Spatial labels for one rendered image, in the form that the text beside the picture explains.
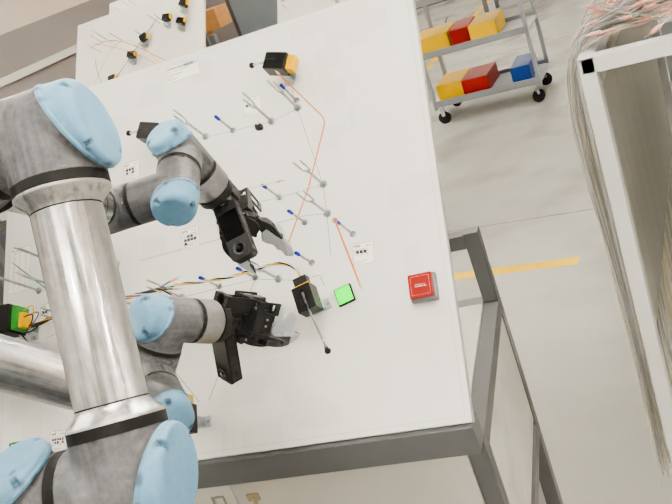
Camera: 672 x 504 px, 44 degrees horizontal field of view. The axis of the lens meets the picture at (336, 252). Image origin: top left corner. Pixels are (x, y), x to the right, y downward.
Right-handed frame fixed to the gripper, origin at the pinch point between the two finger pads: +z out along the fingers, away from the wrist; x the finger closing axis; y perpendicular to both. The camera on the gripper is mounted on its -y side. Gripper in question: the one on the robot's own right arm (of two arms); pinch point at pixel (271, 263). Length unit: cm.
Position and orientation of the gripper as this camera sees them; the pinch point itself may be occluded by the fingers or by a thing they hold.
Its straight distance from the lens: 163.9
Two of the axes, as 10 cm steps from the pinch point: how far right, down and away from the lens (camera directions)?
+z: 4.8, 6.1, 6.3
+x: -8.7, 4.2, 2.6
